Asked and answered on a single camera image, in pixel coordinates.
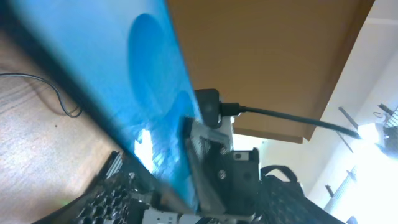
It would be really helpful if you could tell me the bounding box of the blue Samsung Galaxy smartphone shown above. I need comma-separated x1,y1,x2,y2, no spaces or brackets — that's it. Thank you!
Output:
1,0,200,212

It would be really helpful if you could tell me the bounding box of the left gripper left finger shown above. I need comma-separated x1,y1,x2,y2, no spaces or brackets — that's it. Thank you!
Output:
36,151,149,224

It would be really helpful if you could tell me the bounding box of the black USB charging cable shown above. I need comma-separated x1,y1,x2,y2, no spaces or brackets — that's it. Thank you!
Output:
0,72,83,119

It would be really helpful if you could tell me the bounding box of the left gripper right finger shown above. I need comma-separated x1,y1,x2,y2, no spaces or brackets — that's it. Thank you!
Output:
257,165,343,224

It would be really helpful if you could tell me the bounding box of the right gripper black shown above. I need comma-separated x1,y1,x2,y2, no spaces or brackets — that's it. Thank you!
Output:
182,117,259,218

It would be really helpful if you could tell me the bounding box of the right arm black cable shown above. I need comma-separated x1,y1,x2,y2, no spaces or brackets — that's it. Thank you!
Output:
220,102,363,140

